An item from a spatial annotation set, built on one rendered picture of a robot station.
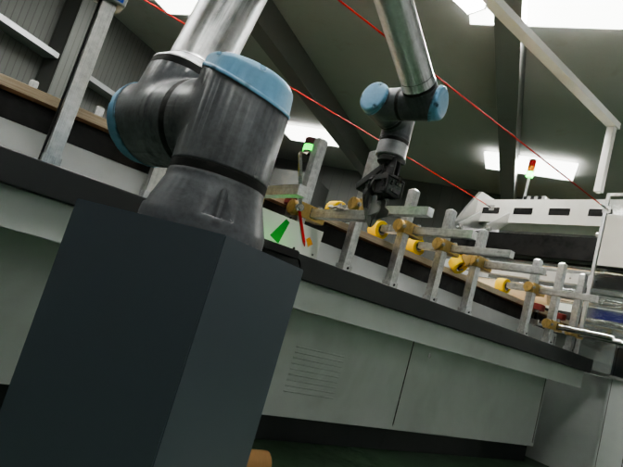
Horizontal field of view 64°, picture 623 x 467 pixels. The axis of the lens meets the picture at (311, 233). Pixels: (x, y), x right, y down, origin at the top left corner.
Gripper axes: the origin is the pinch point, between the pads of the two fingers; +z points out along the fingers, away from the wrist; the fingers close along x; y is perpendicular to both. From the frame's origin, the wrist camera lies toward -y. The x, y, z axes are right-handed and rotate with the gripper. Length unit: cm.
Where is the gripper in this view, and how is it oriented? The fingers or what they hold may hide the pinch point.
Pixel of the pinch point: (368, 222)
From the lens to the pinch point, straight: 148.0
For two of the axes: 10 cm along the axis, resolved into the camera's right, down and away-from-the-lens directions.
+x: 7.7, 3.1, 5.6
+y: 5.8, 0.3, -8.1
